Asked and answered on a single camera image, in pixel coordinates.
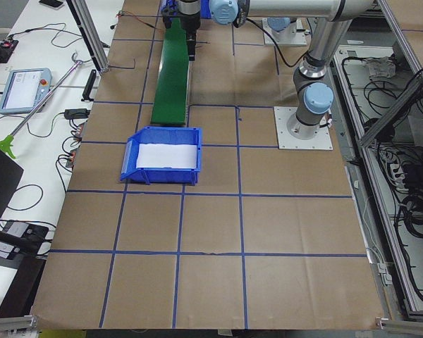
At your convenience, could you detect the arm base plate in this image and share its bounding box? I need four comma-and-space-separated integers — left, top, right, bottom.
274, 106, 333, 151
262, 17, 307, 46

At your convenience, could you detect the aluminium frame post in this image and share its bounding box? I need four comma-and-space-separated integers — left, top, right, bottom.
66, 0, 109, 73

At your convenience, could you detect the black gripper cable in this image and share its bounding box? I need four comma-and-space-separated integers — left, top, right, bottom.
248, 17, 306, 68

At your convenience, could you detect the red black wire pair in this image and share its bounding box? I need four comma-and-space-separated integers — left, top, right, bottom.
116, 10, 158, 29

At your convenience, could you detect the white foam pad left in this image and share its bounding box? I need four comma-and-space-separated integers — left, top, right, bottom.
136, 144, 197, 169

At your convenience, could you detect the reacher grabber tool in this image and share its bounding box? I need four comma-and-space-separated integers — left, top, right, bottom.
0, 51, 84, 159

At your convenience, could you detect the teach pendant tablet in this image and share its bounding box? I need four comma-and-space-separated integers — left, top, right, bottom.
0, 68, 52, 115

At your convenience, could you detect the blue storage bin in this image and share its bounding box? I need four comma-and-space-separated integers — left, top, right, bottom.
161, 0, 211, 19
120, 126, 202, 185

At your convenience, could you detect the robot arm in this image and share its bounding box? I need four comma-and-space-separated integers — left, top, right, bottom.
267, 17, 297, 42
189, 1, 372, 107

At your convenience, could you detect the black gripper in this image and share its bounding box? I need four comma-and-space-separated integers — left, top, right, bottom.
181, 13, 201, 61

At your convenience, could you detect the black power adapter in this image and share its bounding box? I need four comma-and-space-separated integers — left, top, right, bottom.
63, 108, 90, 120

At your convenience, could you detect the blue right storage bin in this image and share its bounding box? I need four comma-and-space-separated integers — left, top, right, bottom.
161, 0, 211, 19

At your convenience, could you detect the blue left storage bin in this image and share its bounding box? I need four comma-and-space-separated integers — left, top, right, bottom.
120, 126, 202, 185

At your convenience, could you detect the green conveyor belt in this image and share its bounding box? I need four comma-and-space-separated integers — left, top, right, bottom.
151, 18, 189, 125

